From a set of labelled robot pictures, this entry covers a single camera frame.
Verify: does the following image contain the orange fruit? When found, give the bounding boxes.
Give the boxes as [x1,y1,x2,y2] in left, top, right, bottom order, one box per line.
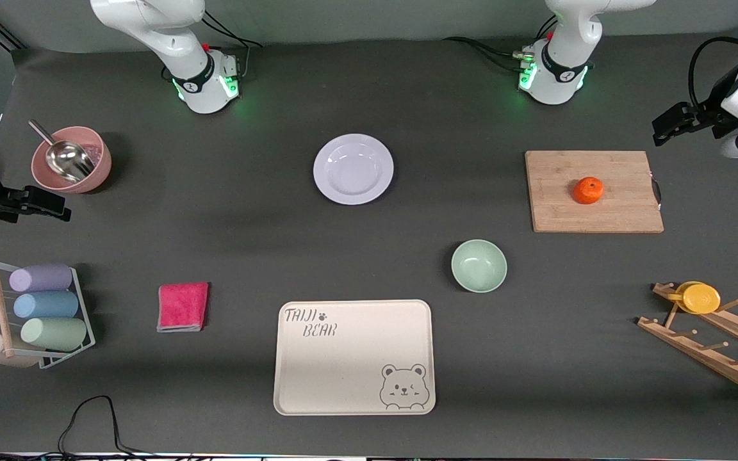
[573,177,605,206]

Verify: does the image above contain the white round plate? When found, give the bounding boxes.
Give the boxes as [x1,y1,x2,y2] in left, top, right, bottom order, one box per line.
[313,133,395,206]

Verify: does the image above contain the metal scoop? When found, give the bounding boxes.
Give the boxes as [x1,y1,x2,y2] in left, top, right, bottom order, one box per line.
[28,120,96,182]

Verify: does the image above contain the pink bowl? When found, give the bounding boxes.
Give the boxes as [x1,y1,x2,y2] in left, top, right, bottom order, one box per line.
[31,126,113,194]

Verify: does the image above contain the purple cup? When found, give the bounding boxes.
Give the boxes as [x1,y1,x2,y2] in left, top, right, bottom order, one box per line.
[9,263,74,293]

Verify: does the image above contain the blue cup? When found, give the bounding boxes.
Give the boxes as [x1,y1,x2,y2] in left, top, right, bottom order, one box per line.
[13,291,79,320]

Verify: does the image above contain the wooden rod of cup rack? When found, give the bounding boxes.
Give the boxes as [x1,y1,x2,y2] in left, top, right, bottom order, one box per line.
[0,257,16,358]

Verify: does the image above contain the green cup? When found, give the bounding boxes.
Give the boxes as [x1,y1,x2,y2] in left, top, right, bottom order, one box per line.
[20,318,88,352]

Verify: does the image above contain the wooden cutting board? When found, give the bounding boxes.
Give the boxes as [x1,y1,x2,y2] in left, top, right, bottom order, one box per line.
[525,150,665,234]

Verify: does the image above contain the yellow cup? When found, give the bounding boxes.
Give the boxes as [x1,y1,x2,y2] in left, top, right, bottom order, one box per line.
[668,281,721,315]

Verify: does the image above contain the pink folded cloth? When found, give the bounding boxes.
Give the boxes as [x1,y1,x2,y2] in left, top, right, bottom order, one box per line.
[156,282,210,333]

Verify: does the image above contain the wooden peg drying rack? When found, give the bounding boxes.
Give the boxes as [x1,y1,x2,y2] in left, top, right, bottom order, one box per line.
[637,282,738,403]

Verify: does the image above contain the light green bowl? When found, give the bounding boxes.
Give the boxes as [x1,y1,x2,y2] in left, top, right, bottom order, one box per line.
[451,239,508,294]

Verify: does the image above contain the cream tray with bear print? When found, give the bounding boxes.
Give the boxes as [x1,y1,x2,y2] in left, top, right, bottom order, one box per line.
[273,300,436,416]

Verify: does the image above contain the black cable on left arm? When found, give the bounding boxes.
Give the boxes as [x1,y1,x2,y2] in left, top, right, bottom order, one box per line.
[688,36,738,111]

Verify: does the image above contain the white wire cup rack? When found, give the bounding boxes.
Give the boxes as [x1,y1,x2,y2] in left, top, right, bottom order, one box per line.
[0,259,96,370]

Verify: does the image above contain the black cable at left arm base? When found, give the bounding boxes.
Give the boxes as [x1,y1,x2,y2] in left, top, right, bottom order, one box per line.
[443,14,559,74]

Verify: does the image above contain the black cable at arm base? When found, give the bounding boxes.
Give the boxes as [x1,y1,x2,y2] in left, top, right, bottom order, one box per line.
[201,10,265,81]
[443,14,559,74]

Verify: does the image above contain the black cable on table edge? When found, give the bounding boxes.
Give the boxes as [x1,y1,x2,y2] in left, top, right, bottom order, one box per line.
[0,395,216,461]

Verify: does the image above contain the black cable at right arm base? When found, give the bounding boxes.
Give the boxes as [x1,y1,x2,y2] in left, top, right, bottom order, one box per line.
[201,10,265,81]

